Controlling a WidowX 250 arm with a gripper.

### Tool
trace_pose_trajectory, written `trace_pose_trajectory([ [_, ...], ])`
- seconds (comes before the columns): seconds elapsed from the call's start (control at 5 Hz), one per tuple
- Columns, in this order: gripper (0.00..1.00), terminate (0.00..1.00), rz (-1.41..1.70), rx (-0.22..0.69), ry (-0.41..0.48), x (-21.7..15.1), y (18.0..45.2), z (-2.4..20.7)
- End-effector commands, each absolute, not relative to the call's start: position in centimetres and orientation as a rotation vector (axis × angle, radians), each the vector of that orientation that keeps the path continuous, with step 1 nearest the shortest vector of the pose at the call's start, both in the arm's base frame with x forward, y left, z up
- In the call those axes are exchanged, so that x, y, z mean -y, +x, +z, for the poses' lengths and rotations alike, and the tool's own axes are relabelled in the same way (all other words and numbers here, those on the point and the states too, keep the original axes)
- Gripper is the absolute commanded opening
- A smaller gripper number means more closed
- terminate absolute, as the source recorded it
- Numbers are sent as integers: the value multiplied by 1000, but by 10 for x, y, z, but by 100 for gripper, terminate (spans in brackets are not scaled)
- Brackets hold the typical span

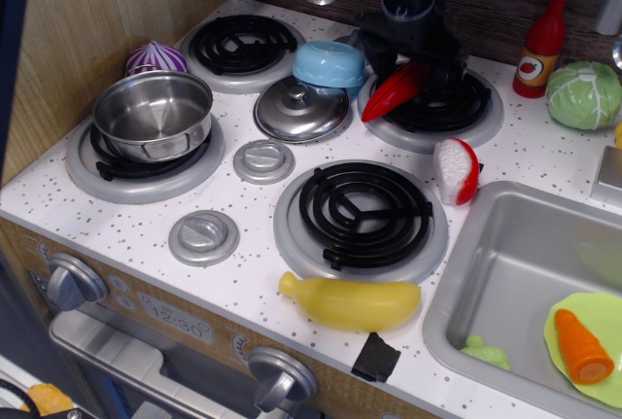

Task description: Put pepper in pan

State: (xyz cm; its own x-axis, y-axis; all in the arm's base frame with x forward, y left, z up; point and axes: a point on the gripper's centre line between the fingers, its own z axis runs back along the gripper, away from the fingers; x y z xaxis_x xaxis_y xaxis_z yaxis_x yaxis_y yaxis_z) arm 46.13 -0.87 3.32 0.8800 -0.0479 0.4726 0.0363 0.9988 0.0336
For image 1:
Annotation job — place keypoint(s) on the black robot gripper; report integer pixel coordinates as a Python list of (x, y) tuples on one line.
[(418, 32)]

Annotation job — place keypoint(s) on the red toy chili pepper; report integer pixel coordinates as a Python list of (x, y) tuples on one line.
[(393, 91)]

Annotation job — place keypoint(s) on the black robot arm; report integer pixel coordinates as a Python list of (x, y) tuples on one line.
[(417, 30)]

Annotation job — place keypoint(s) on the small steel pan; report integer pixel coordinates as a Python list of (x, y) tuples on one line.
[(154, 116)]

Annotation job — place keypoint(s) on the back right stove burner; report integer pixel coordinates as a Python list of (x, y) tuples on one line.
[(470, 110)]

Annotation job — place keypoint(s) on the back grey stovetop knob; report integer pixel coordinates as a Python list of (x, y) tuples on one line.
[(353, 40)]

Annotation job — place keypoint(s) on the grey stovetop knob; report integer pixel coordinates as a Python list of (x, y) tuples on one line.
[(263, 162), (353, 40), (203, 238)]

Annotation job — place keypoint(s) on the light blue bowl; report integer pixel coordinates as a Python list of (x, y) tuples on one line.
[(330, 64)]

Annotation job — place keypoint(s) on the red white radish slice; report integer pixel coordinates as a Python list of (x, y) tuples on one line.
[(457, 171)]

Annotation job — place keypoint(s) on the red ketchup bottle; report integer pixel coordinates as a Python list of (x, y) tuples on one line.
[(542, 48)]

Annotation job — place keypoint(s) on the steel pot lid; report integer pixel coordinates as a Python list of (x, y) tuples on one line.
[(295, 112)]

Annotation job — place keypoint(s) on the front right stove burner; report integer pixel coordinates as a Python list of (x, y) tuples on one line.
[(360, 221)]

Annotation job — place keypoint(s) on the green toy cabbage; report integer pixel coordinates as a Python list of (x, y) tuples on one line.
[(584, 95)]

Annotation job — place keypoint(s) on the upper grey stovetop knob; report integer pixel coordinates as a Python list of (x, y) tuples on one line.
[(263, 162)]

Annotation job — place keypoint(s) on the silver sink basin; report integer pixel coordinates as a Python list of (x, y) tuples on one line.
[(520, 251)]

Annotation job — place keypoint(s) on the yellow toy banana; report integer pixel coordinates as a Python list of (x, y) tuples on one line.
[(353, 306)]

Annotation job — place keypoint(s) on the purple toy onion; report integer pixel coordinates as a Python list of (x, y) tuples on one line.
[(155, 56)]

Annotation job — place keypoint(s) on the lower grey stovetop knob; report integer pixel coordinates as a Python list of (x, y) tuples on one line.
[(203, 238)]

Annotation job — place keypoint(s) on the green toy vegetable piece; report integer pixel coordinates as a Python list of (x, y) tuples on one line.
[(476, 347)]

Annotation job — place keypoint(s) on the light green plate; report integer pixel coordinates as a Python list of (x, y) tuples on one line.
[(601, 314)]

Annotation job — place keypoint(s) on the front left stove burner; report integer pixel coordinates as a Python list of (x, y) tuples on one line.
[(96, 170)]

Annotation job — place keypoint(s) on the right silver oven dial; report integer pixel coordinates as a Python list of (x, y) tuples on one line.
[(285, 383)]

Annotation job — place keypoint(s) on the silver oven dial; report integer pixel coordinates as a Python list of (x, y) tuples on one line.
[(285, 383), (73, 283)]

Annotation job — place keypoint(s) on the orange toy carrot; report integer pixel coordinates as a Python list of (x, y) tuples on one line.
[(586, 360)]

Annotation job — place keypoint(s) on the oven clock display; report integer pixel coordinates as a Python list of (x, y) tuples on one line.
[(177, 318)]

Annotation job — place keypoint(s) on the left silver oven dial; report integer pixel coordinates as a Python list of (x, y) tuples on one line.
[(73, 283)]

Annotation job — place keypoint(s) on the orange object bottom left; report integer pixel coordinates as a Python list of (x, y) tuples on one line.
[(49, 399)]

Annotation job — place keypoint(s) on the silver oven door handle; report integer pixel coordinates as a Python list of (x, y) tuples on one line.
[(175, 379)]

